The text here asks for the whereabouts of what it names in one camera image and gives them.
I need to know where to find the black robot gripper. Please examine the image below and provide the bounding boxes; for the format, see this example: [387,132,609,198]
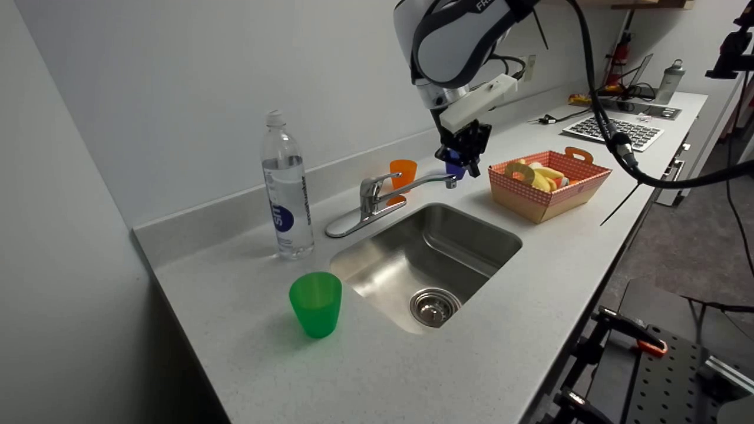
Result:
[433,116,495,190]

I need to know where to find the chrome sink faucet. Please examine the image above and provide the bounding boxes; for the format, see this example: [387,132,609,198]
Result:
[322,167,462,243]

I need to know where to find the orange plastic cup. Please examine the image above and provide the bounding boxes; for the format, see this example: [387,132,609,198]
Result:
[384,157,420,208]

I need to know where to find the yellow food items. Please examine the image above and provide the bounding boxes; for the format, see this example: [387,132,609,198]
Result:
[505,157,571,195]

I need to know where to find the stainless steel sink basin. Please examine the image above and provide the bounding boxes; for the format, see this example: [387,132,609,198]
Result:
[327,200,526,339]

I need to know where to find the red checkered cardboard basket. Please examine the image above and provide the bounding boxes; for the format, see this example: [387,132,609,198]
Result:
[488,144,612,227]

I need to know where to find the metal sink drain strainer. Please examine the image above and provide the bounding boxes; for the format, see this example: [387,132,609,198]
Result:
[408,286,463,329]

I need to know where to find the grey computer keyboard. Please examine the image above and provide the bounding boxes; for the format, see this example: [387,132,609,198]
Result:
[561,112,664,152]

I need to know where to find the red background tool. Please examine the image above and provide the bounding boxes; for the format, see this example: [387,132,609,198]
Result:
[602,31,638,90]

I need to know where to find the green plastic cup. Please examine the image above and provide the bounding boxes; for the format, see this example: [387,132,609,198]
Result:
[288,269,347,342]

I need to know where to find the grey metal drink bottle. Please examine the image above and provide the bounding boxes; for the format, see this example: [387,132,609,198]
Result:
[654,56,688,103]

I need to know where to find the black clamp orange trim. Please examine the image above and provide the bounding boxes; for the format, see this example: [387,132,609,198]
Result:
[591,304,670,360]

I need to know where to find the black perforated workbench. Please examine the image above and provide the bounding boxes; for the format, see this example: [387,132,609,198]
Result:
[540,281,754,424]

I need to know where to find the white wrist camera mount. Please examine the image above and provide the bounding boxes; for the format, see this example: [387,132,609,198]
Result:
[426,74,526,137]

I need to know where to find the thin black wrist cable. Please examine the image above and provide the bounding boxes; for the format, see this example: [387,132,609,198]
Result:
[490,51,531,81]

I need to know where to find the white wall outlet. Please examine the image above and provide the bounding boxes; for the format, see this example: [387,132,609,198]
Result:
[521,51,541,83]

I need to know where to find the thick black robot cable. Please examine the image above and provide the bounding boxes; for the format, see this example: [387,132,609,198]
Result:
[564,0,754,190]

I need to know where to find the black camera stand clamp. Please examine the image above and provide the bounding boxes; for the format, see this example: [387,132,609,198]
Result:
[704,0,754,81]

